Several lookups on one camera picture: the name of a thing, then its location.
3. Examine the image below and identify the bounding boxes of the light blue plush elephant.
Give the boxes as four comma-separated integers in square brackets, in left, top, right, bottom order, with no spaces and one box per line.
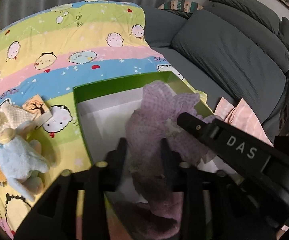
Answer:
[0,121,50,202]

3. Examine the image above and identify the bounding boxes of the purple mesh bath sponge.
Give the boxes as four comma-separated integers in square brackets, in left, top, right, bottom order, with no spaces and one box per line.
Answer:
[117,81,217,239]

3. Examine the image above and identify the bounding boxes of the pink striped cloth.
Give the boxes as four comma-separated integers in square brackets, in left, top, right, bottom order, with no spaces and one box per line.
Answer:
[215,97,273,146]

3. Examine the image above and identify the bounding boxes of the dark grey sofa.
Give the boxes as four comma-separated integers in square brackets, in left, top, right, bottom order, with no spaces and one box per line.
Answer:
[144,0,289,141]

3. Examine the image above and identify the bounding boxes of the green cardboard box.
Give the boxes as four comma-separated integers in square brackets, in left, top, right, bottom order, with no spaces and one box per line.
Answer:
[74,72,217,239]

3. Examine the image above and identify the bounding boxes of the small tree picture card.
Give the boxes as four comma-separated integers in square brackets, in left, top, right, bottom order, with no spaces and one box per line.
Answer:
[22,95,52,129]

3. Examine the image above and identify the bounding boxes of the patterned throw pillow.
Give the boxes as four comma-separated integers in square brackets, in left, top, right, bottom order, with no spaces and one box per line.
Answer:
[158,0,204,13]

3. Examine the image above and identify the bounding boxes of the colourful cartoon bed sheet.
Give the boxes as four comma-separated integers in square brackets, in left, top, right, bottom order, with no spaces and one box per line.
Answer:
[0,0,207,240]

